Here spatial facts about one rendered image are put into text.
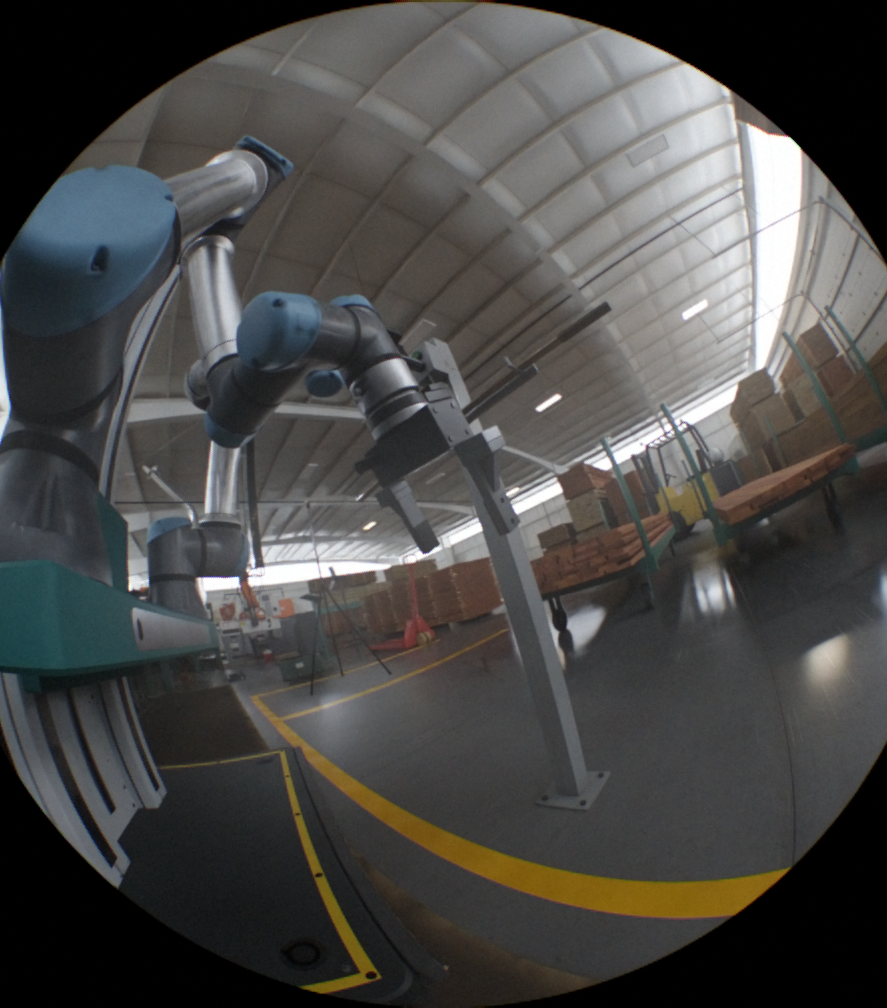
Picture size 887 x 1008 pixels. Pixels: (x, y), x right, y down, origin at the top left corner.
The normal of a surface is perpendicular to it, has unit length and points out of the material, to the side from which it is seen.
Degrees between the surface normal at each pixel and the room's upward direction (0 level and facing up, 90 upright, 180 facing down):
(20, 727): 90
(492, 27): 177
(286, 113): 176
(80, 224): 97
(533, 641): 90
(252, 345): 114
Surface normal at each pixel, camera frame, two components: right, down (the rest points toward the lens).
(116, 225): 0.81, -0.26
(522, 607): -0.71, 0.00
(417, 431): -0.60, 0.41
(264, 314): -0.38, 0.31
